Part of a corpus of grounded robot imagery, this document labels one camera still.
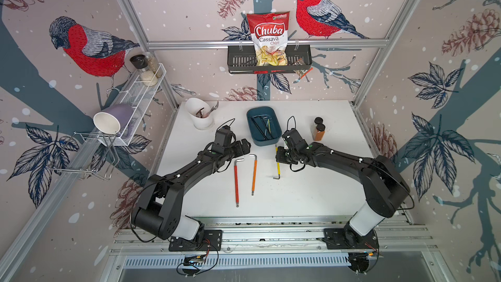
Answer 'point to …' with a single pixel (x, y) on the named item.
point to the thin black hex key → (259, 128)
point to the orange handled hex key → (254, 173)
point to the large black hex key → (256, 122)
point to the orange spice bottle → (319, 132)
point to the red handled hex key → (236, 181)
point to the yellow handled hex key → (278, 166)
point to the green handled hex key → (269, 126)
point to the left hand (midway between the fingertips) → (247, 143)
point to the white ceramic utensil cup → (200, 113)
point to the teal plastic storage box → (264, 126)
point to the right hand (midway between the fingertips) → (275, 155)
